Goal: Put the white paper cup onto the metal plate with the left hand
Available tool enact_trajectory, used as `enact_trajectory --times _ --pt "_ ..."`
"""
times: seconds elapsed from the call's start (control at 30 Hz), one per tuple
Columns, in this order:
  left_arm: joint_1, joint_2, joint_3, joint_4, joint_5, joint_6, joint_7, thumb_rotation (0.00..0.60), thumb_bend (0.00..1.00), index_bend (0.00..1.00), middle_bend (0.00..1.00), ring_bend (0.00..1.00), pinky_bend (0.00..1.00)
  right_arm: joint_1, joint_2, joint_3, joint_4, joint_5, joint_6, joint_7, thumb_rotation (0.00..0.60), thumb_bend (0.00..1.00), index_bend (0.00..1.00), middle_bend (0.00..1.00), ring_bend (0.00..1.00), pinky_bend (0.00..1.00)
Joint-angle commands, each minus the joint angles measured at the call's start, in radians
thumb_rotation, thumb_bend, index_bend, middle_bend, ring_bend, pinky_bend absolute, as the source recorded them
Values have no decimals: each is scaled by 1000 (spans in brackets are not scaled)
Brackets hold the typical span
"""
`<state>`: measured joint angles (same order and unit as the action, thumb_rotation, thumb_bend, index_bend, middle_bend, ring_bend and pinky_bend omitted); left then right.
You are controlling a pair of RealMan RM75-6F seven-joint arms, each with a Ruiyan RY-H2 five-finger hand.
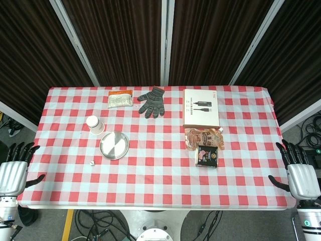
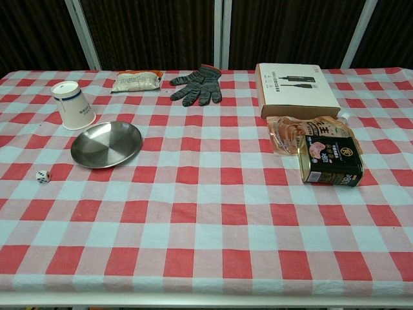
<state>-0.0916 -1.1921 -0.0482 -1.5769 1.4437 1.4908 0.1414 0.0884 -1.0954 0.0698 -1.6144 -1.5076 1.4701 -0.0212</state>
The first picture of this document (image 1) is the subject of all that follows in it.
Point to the white packet orange header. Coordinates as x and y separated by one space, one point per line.
120 100

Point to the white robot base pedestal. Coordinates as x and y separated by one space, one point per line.
155 226

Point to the grey metal partition post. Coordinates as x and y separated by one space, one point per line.
255 42
75 42
166 42

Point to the red white checkered tablecloth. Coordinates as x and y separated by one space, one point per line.
160 180

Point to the dark brown partition panel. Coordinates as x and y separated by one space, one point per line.
30 55
215 42
293 62
120 42

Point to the grey metal tube frame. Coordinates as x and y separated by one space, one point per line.
295 228

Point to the round metal plate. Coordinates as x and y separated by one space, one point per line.
114 145

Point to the orange snack pouch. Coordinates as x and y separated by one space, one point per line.
204 136

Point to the white paper cup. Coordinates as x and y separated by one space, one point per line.
96 126

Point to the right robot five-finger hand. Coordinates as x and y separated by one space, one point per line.
303 180

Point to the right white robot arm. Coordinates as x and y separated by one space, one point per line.
309 221

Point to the black box green light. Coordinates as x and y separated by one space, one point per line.
314 155

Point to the black snack packet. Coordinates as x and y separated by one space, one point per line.
206 155

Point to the grey knit work glove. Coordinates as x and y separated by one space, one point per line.
153 101

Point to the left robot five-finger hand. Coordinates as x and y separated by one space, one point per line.
12 178

